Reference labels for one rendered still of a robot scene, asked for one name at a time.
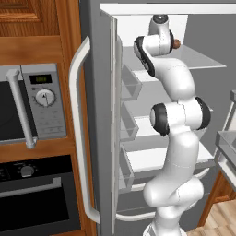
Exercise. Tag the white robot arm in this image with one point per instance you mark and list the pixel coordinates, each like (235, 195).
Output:
(179, 83)

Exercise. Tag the clear fridge door bin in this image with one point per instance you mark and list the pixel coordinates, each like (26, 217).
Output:
(125, 172)
(127, 123)
(130, 84)

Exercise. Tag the glass fridge shelf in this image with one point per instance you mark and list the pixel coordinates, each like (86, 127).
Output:
(199, 60)

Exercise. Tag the grey fridge door with bins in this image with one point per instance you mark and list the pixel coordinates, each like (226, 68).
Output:
(227, 144)

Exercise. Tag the wooden base cabinet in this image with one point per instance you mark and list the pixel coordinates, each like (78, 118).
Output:
(219, 192)

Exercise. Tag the grey fridge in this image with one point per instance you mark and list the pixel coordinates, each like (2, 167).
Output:
(209, 30)

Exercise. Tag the silver microwave oven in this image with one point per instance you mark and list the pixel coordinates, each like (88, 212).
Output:
(56, 120)

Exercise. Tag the silver microwave knob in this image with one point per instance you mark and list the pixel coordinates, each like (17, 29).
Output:
(45, 98)

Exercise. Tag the small brown food item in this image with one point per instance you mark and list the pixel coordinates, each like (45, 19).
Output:
(177, 44)

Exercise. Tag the silver oven knob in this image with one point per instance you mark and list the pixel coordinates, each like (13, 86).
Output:
(27, 171)

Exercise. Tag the wooden appliance housing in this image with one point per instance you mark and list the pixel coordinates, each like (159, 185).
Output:
(69, 24)

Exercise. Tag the black built-in oven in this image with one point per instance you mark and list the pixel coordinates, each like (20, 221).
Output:
(33, 212)

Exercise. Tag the wooden cupboard door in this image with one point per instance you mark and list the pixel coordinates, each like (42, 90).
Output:
(27, 15)

